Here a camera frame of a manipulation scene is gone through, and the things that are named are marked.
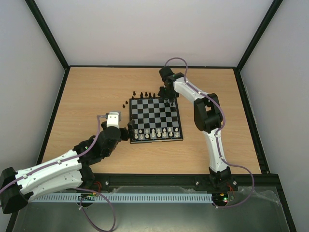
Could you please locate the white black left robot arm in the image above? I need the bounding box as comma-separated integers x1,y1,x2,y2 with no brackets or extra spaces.
0,120,135,214

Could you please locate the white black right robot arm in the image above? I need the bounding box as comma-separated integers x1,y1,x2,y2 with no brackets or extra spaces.
159,66,231,189

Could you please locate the black chess piece row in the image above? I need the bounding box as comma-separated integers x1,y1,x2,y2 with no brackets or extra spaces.
131,91,160,99

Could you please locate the black white chessboard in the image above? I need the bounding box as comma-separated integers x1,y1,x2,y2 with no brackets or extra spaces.
129,98,183,144

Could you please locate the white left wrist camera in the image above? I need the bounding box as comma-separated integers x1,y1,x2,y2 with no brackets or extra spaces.
106,111,121,128

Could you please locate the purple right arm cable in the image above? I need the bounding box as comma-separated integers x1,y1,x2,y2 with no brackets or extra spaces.
164,57,255,209

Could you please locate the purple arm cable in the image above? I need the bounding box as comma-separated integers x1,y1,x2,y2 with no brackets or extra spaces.
0,115,116,231
164,57,255,209

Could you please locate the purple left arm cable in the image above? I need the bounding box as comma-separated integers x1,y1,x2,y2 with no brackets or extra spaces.
0,115,116,231

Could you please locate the white slotted cable duct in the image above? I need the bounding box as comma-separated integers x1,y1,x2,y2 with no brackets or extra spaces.
33,193,213,203

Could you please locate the black front frame rail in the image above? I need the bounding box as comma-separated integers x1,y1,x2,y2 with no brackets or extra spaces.
24,173,281,191

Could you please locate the black frame post right rear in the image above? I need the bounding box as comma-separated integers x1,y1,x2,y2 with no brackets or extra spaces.
236,0,283,72

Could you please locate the black frame post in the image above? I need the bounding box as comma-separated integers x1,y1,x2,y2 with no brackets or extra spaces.
236,0,283,72
25,0,70,71

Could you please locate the black frame post left rear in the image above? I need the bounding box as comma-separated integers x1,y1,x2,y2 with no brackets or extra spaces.
25,0,70,71

